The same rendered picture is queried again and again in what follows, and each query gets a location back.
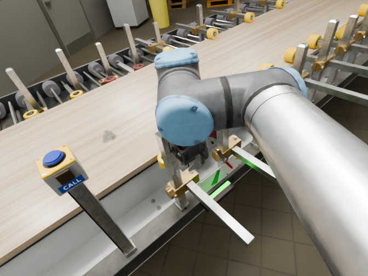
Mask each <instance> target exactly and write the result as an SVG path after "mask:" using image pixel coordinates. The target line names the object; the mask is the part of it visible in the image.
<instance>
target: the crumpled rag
mask: <svg viewBox="0 0 368 276"><path fill-rule="evenodd" d="M102 137H103V139H102V143H108V142H109V141H110V140H114V138H115V137H116V135H115V134H113V133H112V132H111V131H108V130H105V132H104V134H103V135H102Z"/></svg>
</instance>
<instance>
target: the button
mask: <svg viewBox="0 0 368 276"><path fill-rule="evenodd" d="M63 156H64V154H63V153H62V152H61V151H60V150H53V151H51V152H49V153H47V154H46V155H45V156H44V158H43V160H42V162H43V163H44V165H46V166H51V165H55V164H57V163H58V162H59V161H60V160H61V159H62V158H63Z"/></svg>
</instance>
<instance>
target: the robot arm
mask: <svg viewBox="0 0 368 276"><path fill-rule="evenodd" d="M154 64H155V66H154V68H155V69H156V72H157V76H158V90H157V105H156V109H155V116H156V124H157V128H158V131H159V133H160V134H161V136H162V137H163V138H165V139H166V140H167V143H168V146H169V151H170V153H173V155H174V156H175V157H176V158H177V159H178V160H179V161H180V162H181V165H185V166H186V165H187V164H189V163H190V162H192V164H191V166H190V167H189V168H188V171H193V170H195V169H200V168H201V167H202V166H203V165H204V164H205V162H206V161H207V159H208V156H209V154H208V148H207V146H206V141H205V140H206V139H207V138H208V137H209V136H210V134H211V133H212V131H218V130H223V129H229V128H238V127H246V129H247V131H248V132H249V134H250V135H251V136H253V138H254V140H255V142H256V144H257V145H258V147H259V149H260V151H261V153H262V154H263V156H264V158H265V160H266V161H267V163H268V165H269V167H270V169H271V170H272V172H273V174H274V176H275V177H276V179H277V181H278V182H279V184H280V186H281V188H282V190H283V191H284V193H285V195H286V197H287V199H288V200H289V202H290V204H291V206H292V207H293V209H294V211H295V213H296V215H297V216H298V218H299V219H300V221H301V223H302V225H303V227H304V228H305V230H306V232H307V234H308V235H309V237H310V239H311V241H312V243H313V244H314V246H315V248H316V250H317V252H318V253H319V255H320V257H321V259H322V260H323V262H324V264H325V265H326V268H327V269H328V271H329V273H330V274H331V276H368V145H367V144H366V143H365V142H363V141H362V140H360V139H359V138H358V137H356V136H355V135H354V134H353V133H351V132H350V131H349V130H347V129H346V128H345V127H344V126H342V125H341V124H340V123H338V122H337V121H335V120H334V119H333V118H331V117H330V116H329V115H328V114H326V113H325V112H324V111H322V110H321V109H320V108H319V107H317V106H316V105H315V104H313V103H312V102H310V101H309V100H308V99H307V89H306V85H305V82H304V80H303V78H302V77H301V76H300V74H299V72H297V71H296V70H295V69H293V68H291V67H271V68H268V69H266V70H260V71H253V72H246V73H239V74H233V75H228V76H222V77H214V78H207V79H201V77H200V71H199V59H198V53H197V52H196V51H195V50H194V49H191V48H176V49H170V50H167V51H164V52H162V53H160V54H158V55H157V56H156V57H155V59H154ZM170 144H171V148H170Z"/></svg>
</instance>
